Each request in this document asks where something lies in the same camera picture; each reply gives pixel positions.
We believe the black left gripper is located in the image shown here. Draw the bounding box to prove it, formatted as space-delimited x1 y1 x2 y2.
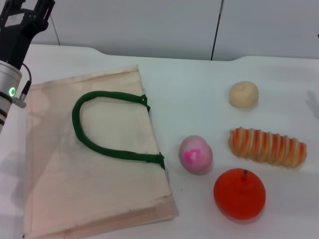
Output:
0 0 56 70

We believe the cream handbag with green handles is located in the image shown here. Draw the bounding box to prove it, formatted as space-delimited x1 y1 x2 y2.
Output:
21 64 179 239

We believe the pink peach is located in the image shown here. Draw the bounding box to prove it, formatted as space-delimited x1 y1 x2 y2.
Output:
178 134 214 176

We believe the beige round bun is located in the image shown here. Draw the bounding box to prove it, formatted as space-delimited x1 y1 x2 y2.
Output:
229 81 259 109

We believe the orange striped bread loaf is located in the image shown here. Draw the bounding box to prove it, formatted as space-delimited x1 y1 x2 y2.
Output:
228 126 308 169

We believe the thin brown cable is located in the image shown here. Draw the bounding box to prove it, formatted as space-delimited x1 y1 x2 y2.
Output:
48 17 61 46

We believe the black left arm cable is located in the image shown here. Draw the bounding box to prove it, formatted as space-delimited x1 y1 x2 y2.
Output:
12 63 33 108

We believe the black hanging cable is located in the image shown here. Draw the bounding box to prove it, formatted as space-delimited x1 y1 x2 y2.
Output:
210 0 224 61

